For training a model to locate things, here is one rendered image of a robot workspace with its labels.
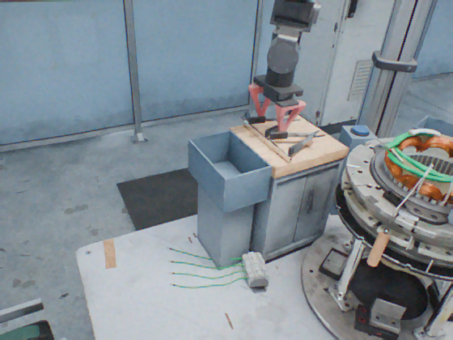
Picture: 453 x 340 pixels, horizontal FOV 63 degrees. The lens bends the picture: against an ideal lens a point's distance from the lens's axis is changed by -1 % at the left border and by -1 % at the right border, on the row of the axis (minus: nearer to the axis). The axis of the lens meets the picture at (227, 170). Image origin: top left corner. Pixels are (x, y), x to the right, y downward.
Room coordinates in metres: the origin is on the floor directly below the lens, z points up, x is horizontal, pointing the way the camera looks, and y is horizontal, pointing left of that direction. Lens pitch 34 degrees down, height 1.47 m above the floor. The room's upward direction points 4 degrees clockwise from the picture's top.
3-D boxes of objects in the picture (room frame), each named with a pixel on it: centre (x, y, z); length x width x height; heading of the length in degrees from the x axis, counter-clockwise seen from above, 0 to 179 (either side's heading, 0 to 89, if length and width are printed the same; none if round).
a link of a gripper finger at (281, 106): (0.74, -0.11, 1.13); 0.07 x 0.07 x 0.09; 32
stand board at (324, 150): (0.74, -0.13, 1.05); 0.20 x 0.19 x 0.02; 122
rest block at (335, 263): (0.60, -0.26, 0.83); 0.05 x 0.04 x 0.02; 147
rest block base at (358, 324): (0.46, -0.32, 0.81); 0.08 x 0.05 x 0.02; 71
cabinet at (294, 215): (0.74, -0.13, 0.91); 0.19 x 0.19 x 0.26; 32
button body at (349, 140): (0.86, -0.33, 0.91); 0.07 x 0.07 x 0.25; 9
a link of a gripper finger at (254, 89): (0.79, -0.08, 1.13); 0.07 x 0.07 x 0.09; 32
